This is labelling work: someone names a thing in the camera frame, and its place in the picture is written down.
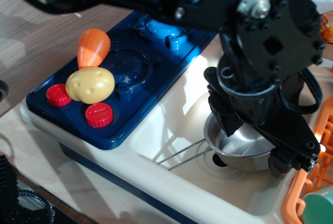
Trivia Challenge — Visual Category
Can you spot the yellow toy potato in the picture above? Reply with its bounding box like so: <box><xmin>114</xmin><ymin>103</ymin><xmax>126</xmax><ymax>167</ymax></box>
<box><xmin>65</xmin><ymin>67</ymin><xmax>116</xmax><ymax>104</ymax></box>

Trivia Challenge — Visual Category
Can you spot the red stove knob right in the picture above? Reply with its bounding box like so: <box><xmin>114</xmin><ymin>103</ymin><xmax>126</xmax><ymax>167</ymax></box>
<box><xmin>85</xmin><ymin>103</ymin><xmax>113</xmax><ymax>128</ymax></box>

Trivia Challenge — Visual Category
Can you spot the red stove knob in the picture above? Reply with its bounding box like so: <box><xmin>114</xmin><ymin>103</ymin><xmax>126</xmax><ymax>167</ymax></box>
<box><xmin>85</xmin><ymin>103</ymin><xmax>113</xmax><ymax>128</ymax></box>
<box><xmin>46</xmin><ymin>83</ymin><xmax>72</xmax><ymax>107</ymax></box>

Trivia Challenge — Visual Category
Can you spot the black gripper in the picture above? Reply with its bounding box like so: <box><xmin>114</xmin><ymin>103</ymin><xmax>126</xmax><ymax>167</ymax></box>
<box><xmin>203</xmin><ymin>67</ymin><xmax>321</xmax><ymax>179</ymax></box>

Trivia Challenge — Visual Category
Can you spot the orange transparent cup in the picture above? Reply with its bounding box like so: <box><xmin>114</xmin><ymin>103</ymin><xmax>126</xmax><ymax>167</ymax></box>
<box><xmin>319</xmin><ymin>11</ymin><xmax>332</xmax><ymax>43</ymax></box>

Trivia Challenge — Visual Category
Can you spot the cream toy sink unit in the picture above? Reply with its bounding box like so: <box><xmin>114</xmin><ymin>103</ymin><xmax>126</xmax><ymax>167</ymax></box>
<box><xmin>19</xmin><ymin>38</ymin><xmax>297</xmax><ymax>223</ymax></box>

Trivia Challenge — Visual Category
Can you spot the orange toy carrot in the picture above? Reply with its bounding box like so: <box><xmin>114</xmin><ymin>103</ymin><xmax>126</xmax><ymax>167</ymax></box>
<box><xmin>77</xmin><ymin>28</ymin><xmax>111</xmax><ymax>69</ymax></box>

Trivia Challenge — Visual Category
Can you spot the blue toy stove top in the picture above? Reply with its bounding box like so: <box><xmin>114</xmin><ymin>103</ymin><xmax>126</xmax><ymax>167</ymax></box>
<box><xmin>26</xmin><ymin>11</ymin><xmax>214</xmax><ymax>150</ymax></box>

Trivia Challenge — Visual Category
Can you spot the black braided cable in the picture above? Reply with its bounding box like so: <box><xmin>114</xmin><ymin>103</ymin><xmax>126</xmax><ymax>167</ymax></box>
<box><xmin>0</xmin><ymin>155</ymin><xmax>55</xmax><ymax>224</ymax></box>

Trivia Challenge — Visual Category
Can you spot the red stove knob left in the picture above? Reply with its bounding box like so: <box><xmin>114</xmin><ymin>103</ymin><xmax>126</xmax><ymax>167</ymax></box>
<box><xmin>46</xmin><ymin>83</ymin><xmax>72</xmax><ymax>107</ymax></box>

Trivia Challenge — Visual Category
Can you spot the teal plastic cup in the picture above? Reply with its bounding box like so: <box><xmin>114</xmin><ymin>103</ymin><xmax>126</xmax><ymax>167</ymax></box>
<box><xmin>302</xmin><ymin>186</ymin><xmax>332</xmax><ymax>224</ymax></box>

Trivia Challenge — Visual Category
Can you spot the orange plastic dish rack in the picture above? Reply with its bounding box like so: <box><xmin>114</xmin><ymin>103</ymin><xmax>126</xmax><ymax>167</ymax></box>
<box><xmin>281</xmin><ymin>97</ymin><xmax>332</xmax><ymax>223</ymax></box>

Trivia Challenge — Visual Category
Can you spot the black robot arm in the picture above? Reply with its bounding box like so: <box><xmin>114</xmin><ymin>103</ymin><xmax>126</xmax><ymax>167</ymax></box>
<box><xmin>25</xmin><ymin>0</ymin><xmax>325</xmax><ymax>178</ymax></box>

